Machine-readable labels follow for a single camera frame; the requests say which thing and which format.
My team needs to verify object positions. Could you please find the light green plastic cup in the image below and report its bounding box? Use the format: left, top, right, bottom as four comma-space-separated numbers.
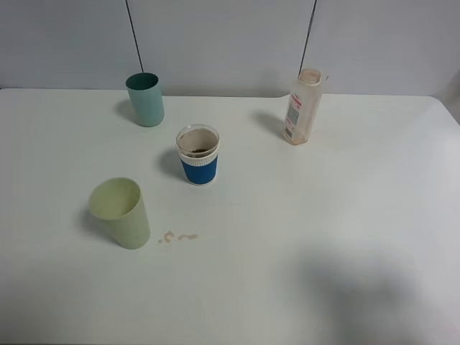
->
88, 178, 150, 249

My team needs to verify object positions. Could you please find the glass cup with blue sleeve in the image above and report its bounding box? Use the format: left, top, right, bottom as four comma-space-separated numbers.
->
176, 124, 220, 185

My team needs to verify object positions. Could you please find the teal plastic cup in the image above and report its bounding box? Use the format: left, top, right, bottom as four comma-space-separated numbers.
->
125, 73, 165, 127

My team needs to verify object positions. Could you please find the clear plastic drink bottle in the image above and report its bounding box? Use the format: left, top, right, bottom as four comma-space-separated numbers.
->
283, 68, 323, 145

